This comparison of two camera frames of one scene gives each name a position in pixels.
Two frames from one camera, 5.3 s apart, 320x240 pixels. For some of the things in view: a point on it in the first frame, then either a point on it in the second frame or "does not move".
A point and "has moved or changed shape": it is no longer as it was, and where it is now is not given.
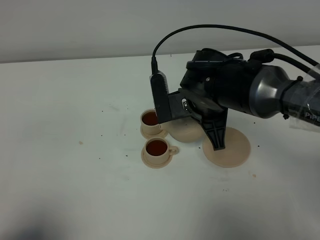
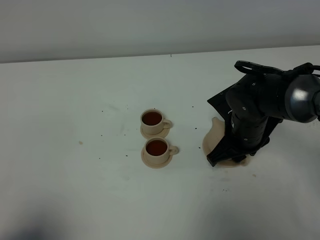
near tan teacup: (157, 149) does not move
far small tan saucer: (163, 134) does not move
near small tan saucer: (153, 165) does not move
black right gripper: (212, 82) -> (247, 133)
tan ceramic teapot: (185, 129) has moved or changed shape
